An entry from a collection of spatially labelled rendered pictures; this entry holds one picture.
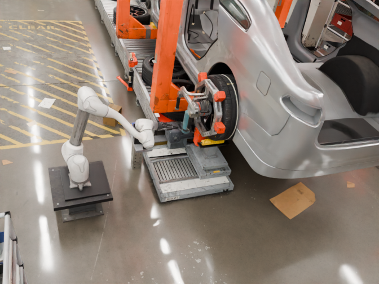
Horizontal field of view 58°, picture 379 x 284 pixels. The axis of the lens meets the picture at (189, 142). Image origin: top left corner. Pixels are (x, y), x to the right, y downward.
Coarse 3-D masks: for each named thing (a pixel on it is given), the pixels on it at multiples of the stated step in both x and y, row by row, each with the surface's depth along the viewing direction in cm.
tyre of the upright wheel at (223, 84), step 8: (216, 80) 327; (224, 80) 325; (232, 80) 328; (224, 88) 318; (232, 88) 320; (200, 96) 365; (232, 96) 317; (224, 104) 317; (232, 104) 316; (224, 112) 318; (232, 112) 317; (224, 120) 320; (232, 120) 320; (232, 128) 327; (208, 136) 357; (216, 136) 340; (224, 136) 333; (232, 136) 339
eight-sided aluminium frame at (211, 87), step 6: (198, 84) 347; (204, 84) 336; (210, 84) 330; (198, 90) 359; (210, 90) 322; (216, 90) 320; (198, 96) 360; (216, 102) 317; (216, 108) 316; (216, 114) 316; (198, 120) 364; (216, 120) 320; (198, 126) 358; (204, 132) 345; (210, 132) 331; (216, 132) 330
